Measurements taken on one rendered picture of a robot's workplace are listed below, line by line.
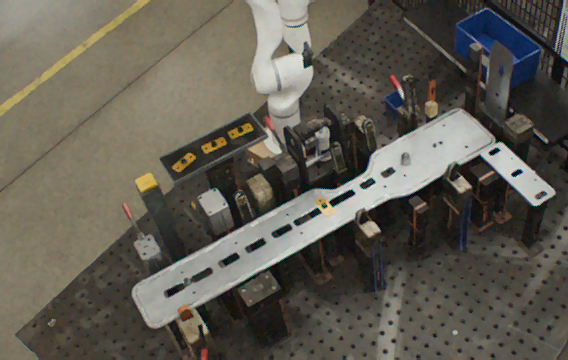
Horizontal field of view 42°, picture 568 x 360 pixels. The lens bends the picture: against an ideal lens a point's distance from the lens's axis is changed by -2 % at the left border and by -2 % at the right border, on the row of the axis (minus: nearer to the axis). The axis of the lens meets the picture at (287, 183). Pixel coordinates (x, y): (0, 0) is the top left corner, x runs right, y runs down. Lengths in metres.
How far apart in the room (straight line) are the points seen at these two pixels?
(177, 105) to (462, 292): 2.35
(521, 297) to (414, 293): 0.37
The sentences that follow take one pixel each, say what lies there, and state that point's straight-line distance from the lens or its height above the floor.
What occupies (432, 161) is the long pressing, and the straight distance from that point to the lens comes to 2.68.
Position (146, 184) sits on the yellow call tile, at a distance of 2.56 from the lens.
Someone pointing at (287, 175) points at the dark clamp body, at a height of 1.05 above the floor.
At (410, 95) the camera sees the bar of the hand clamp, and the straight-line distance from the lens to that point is 2.71.
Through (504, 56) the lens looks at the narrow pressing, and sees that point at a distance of 2.62.
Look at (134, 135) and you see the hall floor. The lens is 4.40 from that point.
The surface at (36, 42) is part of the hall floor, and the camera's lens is 5.34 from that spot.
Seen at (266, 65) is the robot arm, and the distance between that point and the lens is 2.73.
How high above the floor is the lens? 3.05
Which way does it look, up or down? 51 degrees down
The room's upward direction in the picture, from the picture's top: 11 degrees counter-clockwise
